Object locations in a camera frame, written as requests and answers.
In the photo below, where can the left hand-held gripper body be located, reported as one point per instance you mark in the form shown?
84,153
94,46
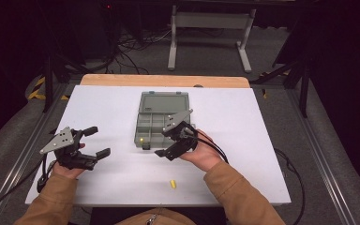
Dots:
59,142

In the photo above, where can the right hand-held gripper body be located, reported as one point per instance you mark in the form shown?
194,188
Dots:
176,119

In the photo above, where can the grey translucent storage box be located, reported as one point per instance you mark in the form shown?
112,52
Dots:
151,125

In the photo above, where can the yellow foam earplug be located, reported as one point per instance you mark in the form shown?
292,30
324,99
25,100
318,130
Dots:
141,140
172,184

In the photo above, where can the person's left hand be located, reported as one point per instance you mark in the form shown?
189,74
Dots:
65,172

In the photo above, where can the person's right hand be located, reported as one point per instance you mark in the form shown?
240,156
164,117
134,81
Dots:
204,154

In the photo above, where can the white foam board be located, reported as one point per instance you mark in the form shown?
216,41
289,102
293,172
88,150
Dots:
106,106

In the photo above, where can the yellow black floor tape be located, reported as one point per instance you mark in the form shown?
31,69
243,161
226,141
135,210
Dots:
36,93

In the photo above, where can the black tripod stand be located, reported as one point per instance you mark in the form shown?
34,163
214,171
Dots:
48,81
304,90

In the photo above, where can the person's tan jacket torso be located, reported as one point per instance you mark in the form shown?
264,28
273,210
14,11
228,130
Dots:
156,218

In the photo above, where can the grey metal stand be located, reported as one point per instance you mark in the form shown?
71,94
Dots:
212,20

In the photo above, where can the aluminium floor rail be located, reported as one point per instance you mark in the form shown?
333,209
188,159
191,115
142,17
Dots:
325,156
22,156

